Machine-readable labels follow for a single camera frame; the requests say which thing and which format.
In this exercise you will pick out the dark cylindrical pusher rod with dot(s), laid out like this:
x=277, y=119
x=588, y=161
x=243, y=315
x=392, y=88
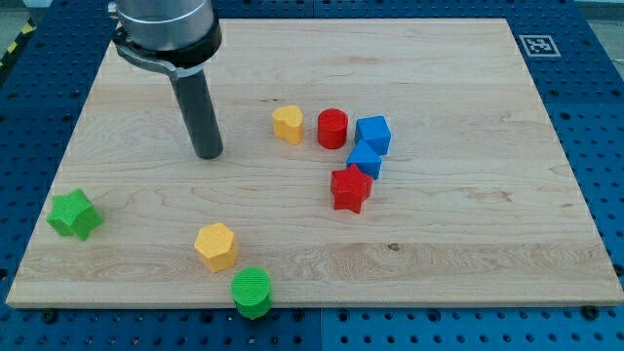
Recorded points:
x=195, y=103

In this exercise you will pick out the green star block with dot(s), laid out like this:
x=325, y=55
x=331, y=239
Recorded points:
x=73, y=214

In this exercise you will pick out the yellow heart block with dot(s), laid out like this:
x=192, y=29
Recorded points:
x=288, y=124

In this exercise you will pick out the white fiducial marker tag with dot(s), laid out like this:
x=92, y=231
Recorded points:
x=539, y=46

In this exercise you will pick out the blue triangle block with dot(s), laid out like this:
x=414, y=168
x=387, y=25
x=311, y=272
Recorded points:
x=366, y=159

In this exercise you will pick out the blue cube block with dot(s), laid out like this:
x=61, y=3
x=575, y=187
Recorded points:
x=375, y=132

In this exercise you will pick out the light wooden board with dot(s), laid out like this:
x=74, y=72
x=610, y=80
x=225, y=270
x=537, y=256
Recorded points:
x=475, y=204

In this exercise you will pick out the yellow hexagon block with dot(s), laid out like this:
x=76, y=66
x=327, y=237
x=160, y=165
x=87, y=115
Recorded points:
x=216, y=246

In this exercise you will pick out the red cylinder block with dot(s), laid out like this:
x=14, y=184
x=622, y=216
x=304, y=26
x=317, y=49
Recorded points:
x=332, y=126

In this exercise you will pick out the red star block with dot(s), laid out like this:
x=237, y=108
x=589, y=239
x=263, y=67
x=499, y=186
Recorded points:
x=350, y=188

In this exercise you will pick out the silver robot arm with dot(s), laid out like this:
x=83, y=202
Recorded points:
x=171, y=37

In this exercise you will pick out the green cylinder block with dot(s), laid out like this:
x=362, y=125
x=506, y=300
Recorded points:
x=251, y=291

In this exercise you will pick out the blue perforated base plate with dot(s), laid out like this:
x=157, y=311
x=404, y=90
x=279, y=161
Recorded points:
x=42, y=96

